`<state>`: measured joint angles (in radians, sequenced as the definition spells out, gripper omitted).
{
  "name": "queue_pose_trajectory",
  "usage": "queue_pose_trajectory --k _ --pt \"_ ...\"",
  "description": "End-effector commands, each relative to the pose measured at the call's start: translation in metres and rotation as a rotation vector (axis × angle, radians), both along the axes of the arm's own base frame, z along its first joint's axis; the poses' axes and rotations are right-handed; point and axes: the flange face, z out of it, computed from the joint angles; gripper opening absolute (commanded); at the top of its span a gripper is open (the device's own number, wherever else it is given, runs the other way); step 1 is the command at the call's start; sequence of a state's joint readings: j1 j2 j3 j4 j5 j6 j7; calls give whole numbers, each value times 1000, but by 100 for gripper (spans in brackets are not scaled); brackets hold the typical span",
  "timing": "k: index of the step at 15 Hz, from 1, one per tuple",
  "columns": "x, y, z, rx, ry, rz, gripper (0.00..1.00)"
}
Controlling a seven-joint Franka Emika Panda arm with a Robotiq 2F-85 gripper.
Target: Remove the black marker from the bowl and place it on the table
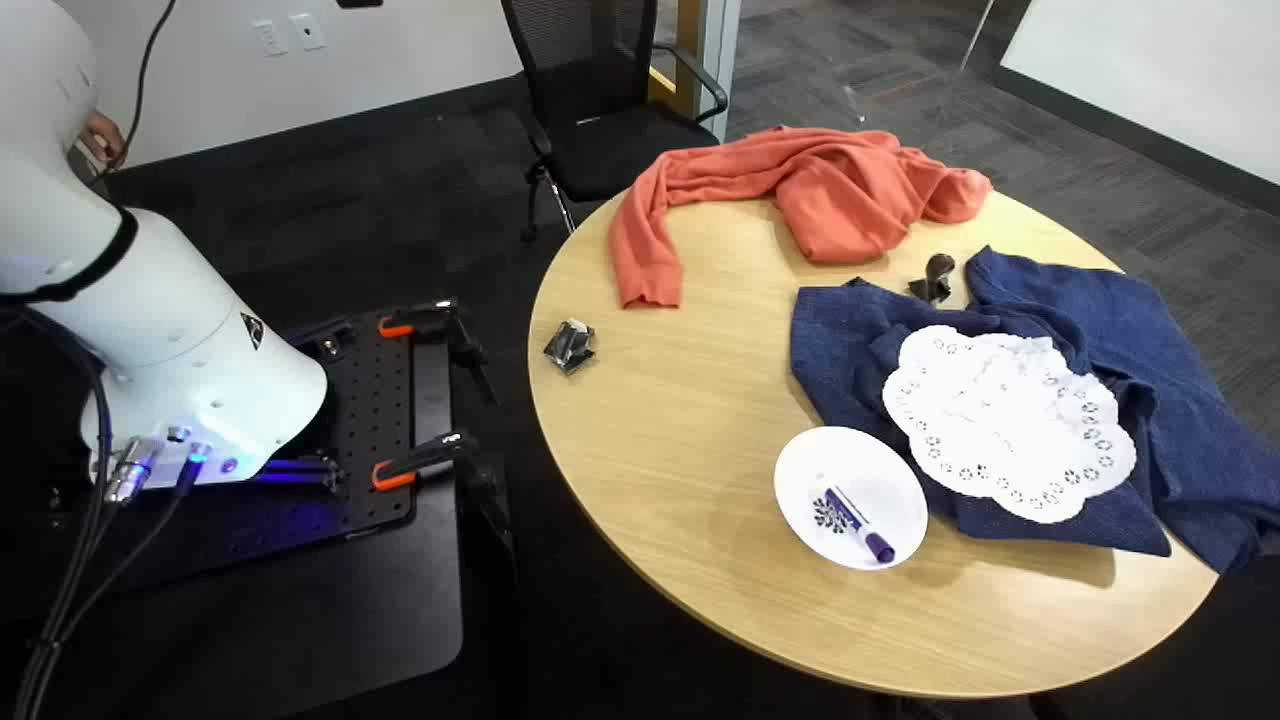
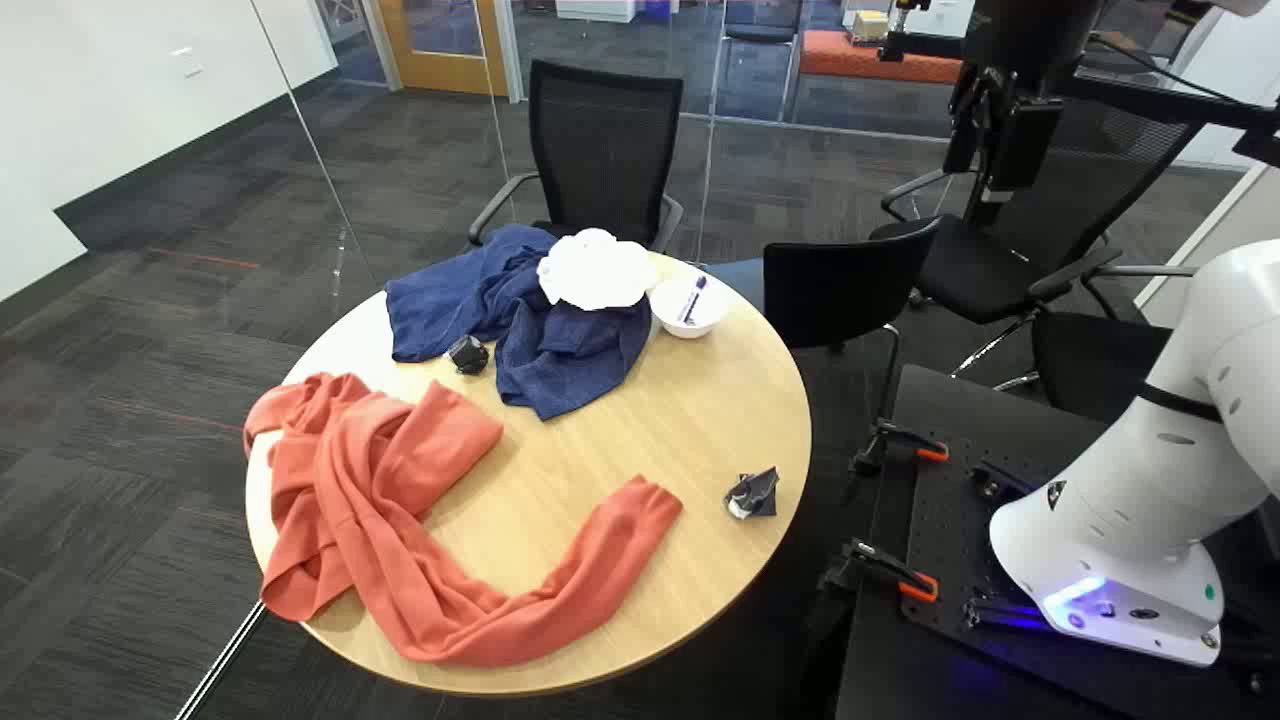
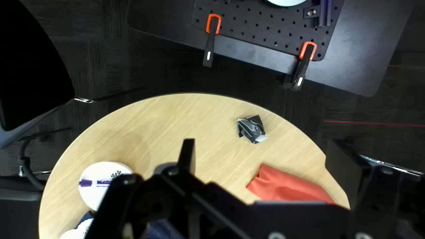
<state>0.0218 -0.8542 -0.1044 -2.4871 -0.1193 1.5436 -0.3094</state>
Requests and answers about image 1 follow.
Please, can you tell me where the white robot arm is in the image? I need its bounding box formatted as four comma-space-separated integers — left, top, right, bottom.
0, 0, 328, 489

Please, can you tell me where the white wall outlet plate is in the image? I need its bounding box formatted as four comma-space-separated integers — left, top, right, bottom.
251, 12, 328, 55

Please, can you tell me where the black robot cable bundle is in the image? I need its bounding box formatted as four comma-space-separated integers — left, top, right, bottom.
6, 454, 205, 720

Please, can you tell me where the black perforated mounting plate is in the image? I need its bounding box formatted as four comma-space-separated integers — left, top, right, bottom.
184, 301, 473, 544

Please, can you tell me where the small dark object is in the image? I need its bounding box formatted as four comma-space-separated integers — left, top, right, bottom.
907, 251, 954, 306

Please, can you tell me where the orange cloth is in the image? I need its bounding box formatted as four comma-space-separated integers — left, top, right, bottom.
606, 127, 990, 307

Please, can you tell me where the lower orange black clamp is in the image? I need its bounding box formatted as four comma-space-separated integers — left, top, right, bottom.
369, 433, 477, 493

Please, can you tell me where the small black binder clip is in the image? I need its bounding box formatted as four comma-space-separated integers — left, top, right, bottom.
543, 321, 595, 372

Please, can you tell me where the white bowl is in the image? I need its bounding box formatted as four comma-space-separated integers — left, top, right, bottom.
773, 426, 927, 571

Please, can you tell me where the purple and white marker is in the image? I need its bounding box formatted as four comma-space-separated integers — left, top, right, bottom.
813, 489, 895, 565

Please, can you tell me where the black office chair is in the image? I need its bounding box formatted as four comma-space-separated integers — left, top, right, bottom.
500, 0, 726, 241

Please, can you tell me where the orange black clamp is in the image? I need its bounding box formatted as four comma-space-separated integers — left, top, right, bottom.
369, 433, 477, 493
377, 298, 461, 341

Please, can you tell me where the upper orange black clamp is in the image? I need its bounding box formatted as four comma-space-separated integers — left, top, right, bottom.
377, 298, 461, 341

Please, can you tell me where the white paper doily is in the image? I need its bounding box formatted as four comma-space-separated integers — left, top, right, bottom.
881, 325, 1137, 525

